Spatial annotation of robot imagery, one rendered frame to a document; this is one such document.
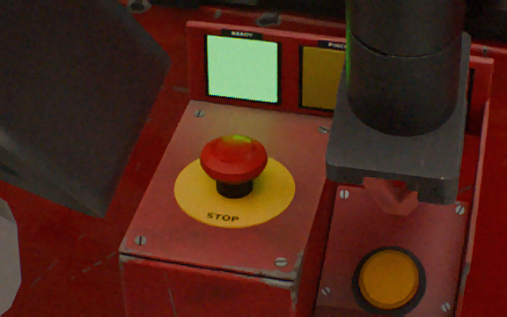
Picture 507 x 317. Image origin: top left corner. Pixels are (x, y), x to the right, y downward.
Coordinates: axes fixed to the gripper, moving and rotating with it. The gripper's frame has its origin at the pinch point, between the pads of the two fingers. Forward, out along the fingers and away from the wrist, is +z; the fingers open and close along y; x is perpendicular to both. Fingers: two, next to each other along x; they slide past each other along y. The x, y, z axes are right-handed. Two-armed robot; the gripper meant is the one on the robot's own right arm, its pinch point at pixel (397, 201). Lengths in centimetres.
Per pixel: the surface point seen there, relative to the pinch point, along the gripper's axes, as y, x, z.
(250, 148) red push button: 2.4, 9.0, -0.1
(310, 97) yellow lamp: 9.7, 6.8, 3.2
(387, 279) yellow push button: -0.2, 0.2, 7.9
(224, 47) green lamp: 10.6, 12.5, 0.2
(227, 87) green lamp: 9.8, 12.3, 3.2
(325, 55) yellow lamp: 10.6, 5.9, -0.1
